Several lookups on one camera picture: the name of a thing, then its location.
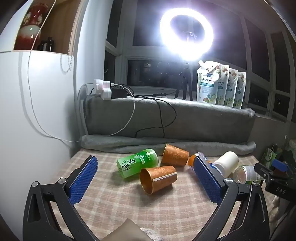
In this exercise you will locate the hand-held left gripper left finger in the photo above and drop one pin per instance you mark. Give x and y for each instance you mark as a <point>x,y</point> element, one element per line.
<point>83,180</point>

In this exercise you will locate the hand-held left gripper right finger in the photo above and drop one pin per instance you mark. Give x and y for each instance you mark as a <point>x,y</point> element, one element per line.
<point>208,183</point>

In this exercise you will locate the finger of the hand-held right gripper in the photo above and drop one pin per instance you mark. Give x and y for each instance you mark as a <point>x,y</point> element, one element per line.
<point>279,165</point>
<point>264,170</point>

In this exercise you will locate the brown paper cup white strip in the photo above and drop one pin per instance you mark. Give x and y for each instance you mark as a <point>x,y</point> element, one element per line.
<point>161,177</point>

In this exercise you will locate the brown patterned paper cup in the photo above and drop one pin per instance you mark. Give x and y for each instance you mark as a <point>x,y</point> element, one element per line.
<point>173,155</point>

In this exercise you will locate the green package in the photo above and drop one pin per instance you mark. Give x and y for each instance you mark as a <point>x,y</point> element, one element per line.
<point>269,156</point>

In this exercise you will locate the clear plastic bottle green label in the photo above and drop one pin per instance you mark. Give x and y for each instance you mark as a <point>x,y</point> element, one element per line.
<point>242,175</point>

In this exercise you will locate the orange drink bottle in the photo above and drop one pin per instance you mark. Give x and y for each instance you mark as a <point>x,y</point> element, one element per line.
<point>191,161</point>

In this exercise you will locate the beige plaid cloth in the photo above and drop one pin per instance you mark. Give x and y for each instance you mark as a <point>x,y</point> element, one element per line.
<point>180,208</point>

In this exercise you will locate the green tea can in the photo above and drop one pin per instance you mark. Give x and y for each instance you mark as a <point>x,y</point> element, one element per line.
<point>134,165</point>

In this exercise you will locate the grey blanket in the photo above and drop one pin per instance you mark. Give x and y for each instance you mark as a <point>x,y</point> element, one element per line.
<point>185,120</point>

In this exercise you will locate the tan flat object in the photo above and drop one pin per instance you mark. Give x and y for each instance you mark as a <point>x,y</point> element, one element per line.
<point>129,231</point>

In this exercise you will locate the white cabinet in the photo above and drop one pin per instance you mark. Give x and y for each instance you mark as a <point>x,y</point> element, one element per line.
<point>41,104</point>

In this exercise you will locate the white power adapter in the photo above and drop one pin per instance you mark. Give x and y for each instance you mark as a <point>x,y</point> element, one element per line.
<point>101,84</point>
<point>106,95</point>

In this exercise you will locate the black charger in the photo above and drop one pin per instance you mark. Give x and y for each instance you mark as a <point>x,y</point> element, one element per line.
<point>119,92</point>

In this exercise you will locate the white detergent pouch with spout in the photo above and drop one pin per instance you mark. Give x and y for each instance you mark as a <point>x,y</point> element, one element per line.
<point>208,85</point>

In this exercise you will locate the black tripod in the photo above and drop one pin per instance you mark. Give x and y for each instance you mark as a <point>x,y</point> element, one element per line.
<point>185,78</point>

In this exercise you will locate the dark bottle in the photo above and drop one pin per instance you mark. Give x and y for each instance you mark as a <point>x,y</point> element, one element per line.
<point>46,45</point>

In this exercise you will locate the red vase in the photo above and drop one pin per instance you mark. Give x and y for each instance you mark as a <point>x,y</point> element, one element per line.
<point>30,32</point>

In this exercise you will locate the window frame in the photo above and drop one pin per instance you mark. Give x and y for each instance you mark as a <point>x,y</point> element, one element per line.
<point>124,60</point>

